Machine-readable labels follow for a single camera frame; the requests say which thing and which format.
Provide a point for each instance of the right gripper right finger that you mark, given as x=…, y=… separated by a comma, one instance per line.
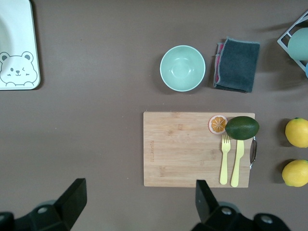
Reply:
x=207, y=207

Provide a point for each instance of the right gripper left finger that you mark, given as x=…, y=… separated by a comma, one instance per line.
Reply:
x=69, y=204

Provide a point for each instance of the yellow plastic fork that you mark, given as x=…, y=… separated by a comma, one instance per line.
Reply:
x=225, y=161

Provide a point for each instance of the wooden cutting board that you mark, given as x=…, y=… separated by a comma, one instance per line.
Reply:
x=183, y=149

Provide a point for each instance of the orange slice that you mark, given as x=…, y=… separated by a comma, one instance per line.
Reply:
x=216, y=124

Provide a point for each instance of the dark green avocado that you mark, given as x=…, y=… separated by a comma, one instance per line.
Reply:
x=241, y=128

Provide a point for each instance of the yellow lemon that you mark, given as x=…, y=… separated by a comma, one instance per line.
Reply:
x=297, y=173
x=298, y=132

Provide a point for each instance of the pale green bowl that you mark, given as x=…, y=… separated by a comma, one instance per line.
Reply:
x=183, y=68

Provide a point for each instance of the dark grey folded cloth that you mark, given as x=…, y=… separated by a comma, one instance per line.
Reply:
x=238, y=65

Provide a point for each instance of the cream bear print tray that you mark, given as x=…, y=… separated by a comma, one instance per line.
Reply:
x=21, y=29

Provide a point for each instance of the pale green cup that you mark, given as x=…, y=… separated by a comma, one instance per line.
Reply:
x=299, y=45

